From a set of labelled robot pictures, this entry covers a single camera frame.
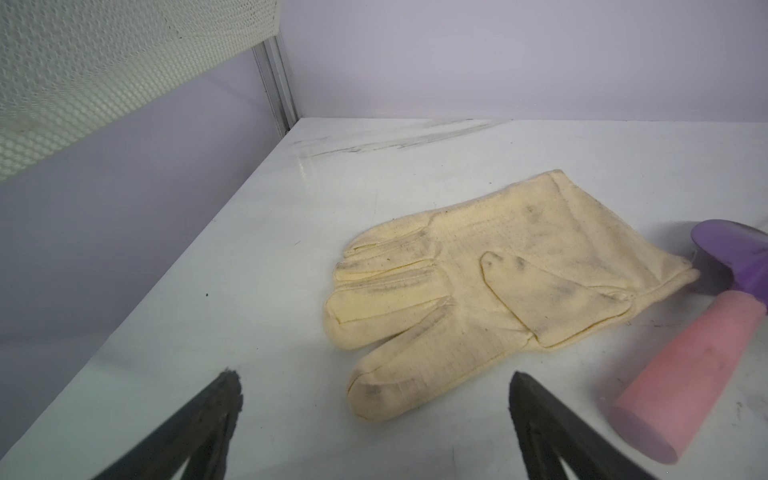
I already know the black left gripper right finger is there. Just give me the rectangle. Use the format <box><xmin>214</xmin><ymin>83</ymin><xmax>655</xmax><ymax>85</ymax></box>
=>
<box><xmin>508</xmin><ymin>371</ymin><xmax>654</xmax><ymax>480</ymax></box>

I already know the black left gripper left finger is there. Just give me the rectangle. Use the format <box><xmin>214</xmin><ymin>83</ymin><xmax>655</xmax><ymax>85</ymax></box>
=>
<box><xmin>96</xmin><ymin>370</ymin><xmax>243</xmax><ymax>479</ymax></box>

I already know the white mesh two-tier shelf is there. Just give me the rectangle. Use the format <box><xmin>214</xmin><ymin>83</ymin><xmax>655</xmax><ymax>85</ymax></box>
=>
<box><xmin>1</xmin><ymin>0</ymin><xmax>282</xmax><ymax>179</ymax></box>

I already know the purple trowel pink handle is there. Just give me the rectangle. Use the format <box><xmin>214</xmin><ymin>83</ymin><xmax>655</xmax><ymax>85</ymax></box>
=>
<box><xmin>608</xmin><ymin>219</ymin><xmax>767</xmax><ymax>464</ymax></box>

